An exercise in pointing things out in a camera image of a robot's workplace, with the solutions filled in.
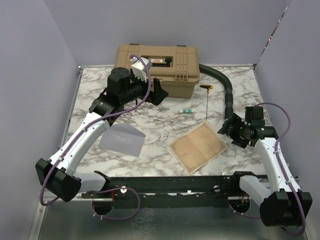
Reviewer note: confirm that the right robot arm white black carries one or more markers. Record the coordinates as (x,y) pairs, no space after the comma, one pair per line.
(284,203)

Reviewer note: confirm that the yellow black T-handle hex key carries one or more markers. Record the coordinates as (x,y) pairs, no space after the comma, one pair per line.
(208,88)

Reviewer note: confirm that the grey envelope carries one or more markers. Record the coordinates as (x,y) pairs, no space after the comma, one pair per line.
(123,138)

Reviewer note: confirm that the tan plastic tool case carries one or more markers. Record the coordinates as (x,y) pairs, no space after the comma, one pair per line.
(177,67)

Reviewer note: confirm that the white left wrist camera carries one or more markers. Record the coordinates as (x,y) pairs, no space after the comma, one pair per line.
(138,68)

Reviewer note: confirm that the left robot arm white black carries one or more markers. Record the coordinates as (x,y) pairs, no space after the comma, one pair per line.
(58,173)

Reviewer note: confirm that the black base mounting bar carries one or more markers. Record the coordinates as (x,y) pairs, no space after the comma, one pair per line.
(169,192)

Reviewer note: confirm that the green white glue stick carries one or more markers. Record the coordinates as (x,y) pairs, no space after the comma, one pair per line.
(185,111)

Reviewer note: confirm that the aluminium frame rail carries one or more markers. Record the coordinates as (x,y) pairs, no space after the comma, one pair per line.
(71,109)

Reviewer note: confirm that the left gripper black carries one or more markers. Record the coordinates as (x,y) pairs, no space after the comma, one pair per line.
(156,96)

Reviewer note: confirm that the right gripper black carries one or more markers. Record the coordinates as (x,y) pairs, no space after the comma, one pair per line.
(236,120)

